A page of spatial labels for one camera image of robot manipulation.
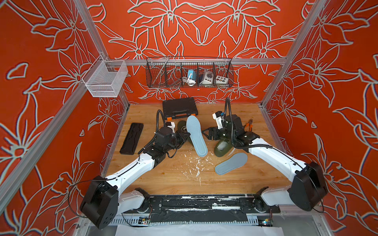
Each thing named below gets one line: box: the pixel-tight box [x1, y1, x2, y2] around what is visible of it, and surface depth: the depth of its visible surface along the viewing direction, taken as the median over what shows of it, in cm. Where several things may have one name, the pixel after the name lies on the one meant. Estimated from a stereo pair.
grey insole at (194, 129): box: [186, 115, 209, 158], surface depth 79 cm
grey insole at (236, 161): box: [214, 152, 249, 176], surface depth 87 cm
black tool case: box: [162, 97, 199, 121], surface depth 113 cm
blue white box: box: [187, 69, 197, 81], surface depth 85 cm
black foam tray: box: [119, 122, 144, 155], surface depth 100 cm
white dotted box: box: [215, 75, 229, 85], surface depth 96 cm
